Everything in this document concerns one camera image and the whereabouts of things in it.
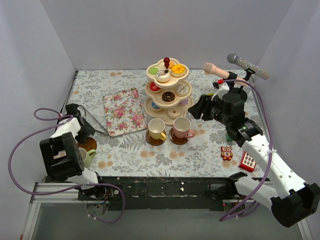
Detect green round biscuit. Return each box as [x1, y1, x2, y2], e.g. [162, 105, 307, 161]
[148, 67, 159, 75]

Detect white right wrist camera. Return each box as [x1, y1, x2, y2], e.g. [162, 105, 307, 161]
[211, 79, 230, 101]

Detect floral serving tray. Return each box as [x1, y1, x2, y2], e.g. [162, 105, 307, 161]
[103, 88, 147, 137]

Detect black microphone stand front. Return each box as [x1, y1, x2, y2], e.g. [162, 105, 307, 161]
[226, 71, 238, 86]

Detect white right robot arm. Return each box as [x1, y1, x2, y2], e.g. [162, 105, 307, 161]
[188, 92, 320, 228]

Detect cream three-tier dessert stand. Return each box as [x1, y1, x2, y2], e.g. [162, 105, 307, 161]
[144, 57, 194, 126]

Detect white donut chocolate stripes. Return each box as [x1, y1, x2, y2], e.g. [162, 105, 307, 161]
[175, 83, 190, 97]

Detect metal serving tongs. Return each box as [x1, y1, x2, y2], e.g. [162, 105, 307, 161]
[79, 104, 109, 135]

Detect red owl toy figure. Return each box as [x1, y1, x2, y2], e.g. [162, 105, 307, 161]
[220, 146, 233, 161]

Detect blue glazed donut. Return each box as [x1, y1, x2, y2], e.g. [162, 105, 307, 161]
[151, 102, 163, 112]

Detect brown wooden coaster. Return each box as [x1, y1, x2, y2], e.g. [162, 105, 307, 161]
[77, 137, 98, 152]
[169, 127, 189, 145]
[145, 130, 167, 146]

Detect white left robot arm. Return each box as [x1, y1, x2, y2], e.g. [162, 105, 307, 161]
[39, 103, 107, 200]

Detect red toy window block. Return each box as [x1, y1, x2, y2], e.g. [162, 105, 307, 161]
[238, 151, 256, 173]

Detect chocolate sprinkled donut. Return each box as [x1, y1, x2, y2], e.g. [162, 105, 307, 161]
[161, 91, 176, 103]

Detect white donut with chocolate square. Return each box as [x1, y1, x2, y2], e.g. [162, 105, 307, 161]
[155, 69, 171, 83]

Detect yellow cup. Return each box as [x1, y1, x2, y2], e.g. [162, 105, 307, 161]
[148, 118, 167, 141]

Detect black microphone stand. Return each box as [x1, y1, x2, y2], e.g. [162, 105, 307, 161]
[232, 68, 255, 102]
[226, 71, 238, 86]

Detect black microphone stand rear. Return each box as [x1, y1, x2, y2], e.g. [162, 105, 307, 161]
[232, 68, 255, 102]

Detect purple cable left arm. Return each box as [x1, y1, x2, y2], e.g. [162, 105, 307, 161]
[7, 107, 126, 224]

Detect pink microphone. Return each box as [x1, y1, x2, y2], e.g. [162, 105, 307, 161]
[203, 62, 248, 87]

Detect orange round biscuit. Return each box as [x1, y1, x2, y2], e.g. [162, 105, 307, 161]
[169, 61, 175, 69]

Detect floral tablecloth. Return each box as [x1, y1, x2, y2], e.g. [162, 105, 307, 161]
[48, 69, 278, 179]

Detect green cup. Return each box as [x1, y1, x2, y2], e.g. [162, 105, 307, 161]
[78, 147, 97, 169]

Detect silver glitter microphone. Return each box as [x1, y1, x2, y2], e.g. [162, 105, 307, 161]
[227, 53, 270, 80]

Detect red glazed donut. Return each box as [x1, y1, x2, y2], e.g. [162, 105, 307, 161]
[149, 81, 162, 93]

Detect purple sprinkled donut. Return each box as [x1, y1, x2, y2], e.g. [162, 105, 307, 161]
[178, 99, 189, 106]

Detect green toy brick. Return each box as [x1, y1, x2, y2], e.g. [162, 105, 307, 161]
[225, 134, 232, 142]

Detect pink cup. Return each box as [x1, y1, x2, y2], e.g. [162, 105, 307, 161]
[173, 117, 195, 139]

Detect yellow glazed donut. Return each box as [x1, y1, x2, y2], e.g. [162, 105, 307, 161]
[170, 64, 186, 78]

